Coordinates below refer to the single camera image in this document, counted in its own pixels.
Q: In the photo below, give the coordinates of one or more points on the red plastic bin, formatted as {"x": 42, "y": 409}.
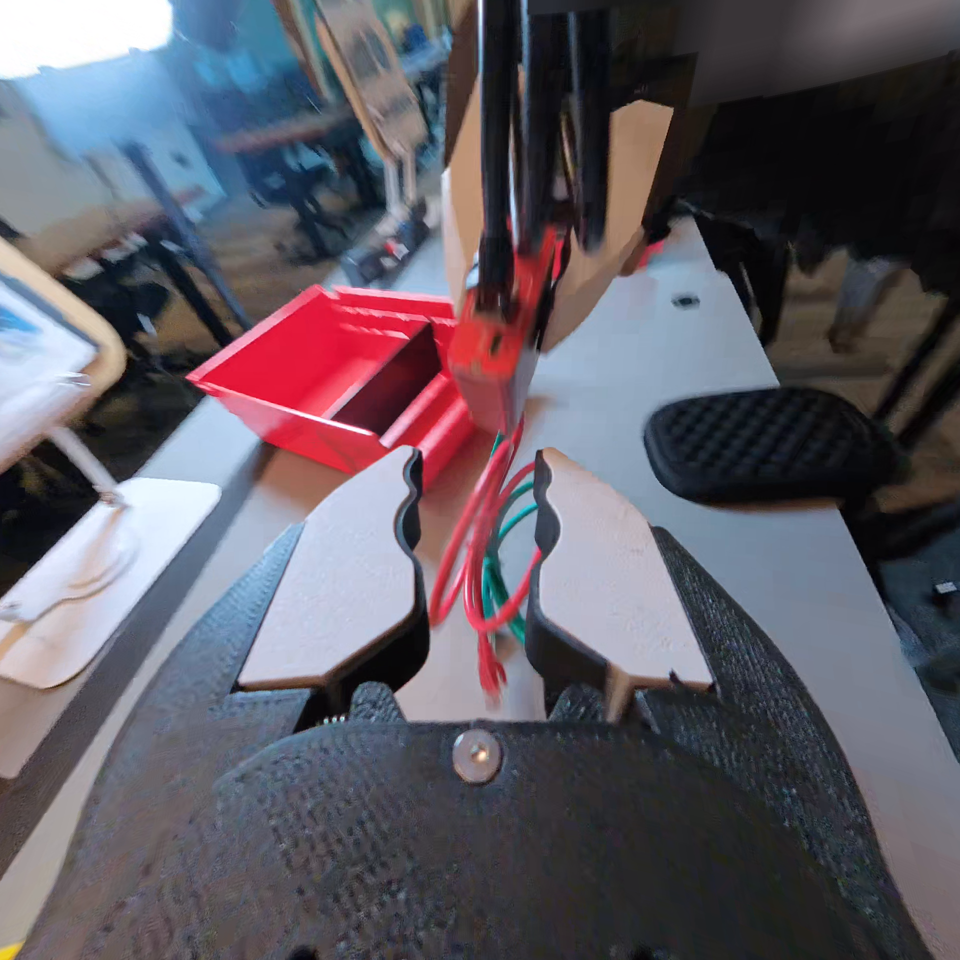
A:
{"x": 300, "y": 360}

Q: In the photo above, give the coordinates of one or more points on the red ethernet splitter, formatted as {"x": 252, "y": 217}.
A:
{"x": 487, "y": 360}

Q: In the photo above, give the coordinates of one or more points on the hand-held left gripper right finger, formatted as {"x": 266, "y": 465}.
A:
{"x": 622, "y": 592}

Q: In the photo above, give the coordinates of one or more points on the black chair armrest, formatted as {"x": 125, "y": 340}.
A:
{"x": 765, "y": 442}

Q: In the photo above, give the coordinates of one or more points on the printed instruction sheet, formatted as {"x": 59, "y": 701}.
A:
{"x": 37, "y": 352}

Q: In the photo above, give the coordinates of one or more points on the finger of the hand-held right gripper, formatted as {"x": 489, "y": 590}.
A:
{"x": 615, "y": 210}

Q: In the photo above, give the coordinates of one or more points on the wooden clipboard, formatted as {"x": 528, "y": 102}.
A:
{"x": 112, "y": 360}

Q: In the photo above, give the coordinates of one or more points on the bright light panel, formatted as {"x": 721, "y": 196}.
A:
{"x": 75, "y": 30}

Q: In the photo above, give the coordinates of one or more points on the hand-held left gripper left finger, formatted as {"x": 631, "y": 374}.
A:
{"x": 337, "y": 585}

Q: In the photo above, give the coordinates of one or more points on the white document stand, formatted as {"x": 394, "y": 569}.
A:
{"x": 135, "y": 525}

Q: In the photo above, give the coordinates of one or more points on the black bin divider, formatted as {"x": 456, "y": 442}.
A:
{"x": 397, "y": 382}

